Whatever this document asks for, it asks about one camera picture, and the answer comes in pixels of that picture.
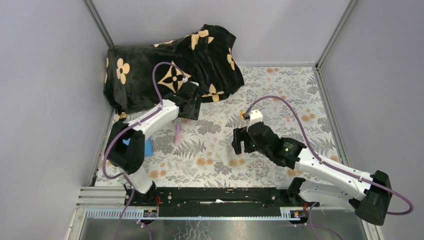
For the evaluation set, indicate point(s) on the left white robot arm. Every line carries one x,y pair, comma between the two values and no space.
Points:
142,127

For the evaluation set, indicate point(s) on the pink highlighter pen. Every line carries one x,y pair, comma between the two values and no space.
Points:
177,134

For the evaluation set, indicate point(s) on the blue cartoon cloth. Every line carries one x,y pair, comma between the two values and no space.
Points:
145,145

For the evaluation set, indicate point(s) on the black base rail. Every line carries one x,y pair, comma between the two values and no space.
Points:
218,202

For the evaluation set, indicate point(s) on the black floral plush blanket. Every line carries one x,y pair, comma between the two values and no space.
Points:
137,76

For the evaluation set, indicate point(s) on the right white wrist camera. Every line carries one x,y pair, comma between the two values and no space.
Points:
253,117

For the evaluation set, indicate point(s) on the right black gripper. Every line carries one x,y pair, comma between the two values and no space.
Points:
239,135

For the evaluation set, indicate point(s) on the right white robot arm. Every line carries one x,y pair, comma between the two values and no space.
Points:
347,187

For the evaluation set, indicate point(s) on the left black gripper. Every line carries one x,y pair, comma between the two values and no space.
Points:
192,114

